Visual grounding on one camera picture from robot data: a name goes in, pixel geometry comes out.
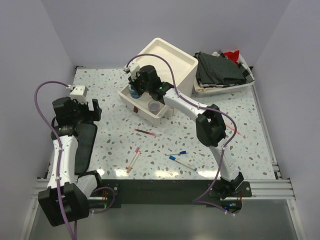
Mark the blue patterned round jar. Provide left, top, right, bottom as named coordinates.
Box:
left=128, top=84, right=141, bottom=99

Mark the clear purple round jar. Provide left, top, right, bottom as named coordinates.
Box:
left=148, top=100, right=160, bottom=115

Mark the cream bottom drawer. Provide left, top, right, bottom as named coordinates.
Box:
left=118, top=84, right=175, bottom=126

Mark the cream drawer cabinet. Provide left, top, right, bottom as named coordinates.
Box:
left=135, top=37, right=198, bottom=97

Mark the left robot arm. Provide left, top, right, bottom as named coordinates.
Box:
left=38, top=96, right=104, bottom=227

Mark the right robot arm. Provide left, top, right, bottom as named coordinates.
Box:
left=124, top=65, right=244, bottom=197

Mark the black mat with blue trim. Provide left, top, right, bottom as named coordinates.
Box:
left=51, top=117, right=98, bottom=176

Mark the pink capped marker upper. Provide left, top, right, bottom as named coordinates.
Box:
left=125, top=147, right=140, bottom=170

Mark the dark red pen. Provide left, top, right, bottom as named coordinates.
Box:
left=134, top=128, right=161, bottom=137

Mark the dark green folded cloth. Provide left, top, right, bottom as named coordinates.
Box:
left=195, top=52, right=246, bottom=88

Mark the white tray of cloths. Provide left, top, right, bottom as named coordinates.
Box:
left=193, top=50, right=255, bottom=98

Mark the long blue marker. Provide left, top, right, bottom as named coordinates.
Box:
left=169, top=155, right=197, bottom=171

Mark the short blue marker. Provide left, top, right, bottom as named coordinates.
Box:
left=164, top=150, right=188, bottom=156

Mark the orange pen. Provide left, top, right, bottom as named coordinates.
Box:
left=225, top=123, right=242, bottom=136

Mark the red cloth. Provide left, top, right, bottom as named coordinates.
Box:
left=223, top=50, right=240, bottom=62

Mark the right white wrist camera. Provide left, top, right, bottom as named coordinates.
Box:
left=123, top=60, right=140, bottom=80

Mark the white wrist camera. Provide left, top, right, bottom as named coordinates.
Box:
left=123, top=60, right=140, bottom=80
left=69, top=85, right=89, bottom=105

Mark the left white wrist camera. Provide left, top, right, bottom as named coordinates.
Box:
left=69, top=85, right=89, bottom=105

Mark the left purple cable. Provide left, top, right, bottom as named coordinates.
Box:
left=33, top=80, right=116, bottom=240

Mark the purple cable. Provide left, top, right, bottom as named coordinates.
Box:
left=33, top=80, right=116, bottom=240
left=124, top=54, right=238, bottom=210

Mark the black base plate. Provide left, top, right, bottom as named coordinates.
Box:
left=89, top=179, right=253, bottom=212

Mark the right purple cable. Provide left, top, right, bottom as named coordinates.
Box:
left=124, top=54, right=238, bottom=210

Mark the aluminium rail frame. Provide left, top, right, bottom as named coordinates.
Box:
left=19, top=65, right=307, bottom=240

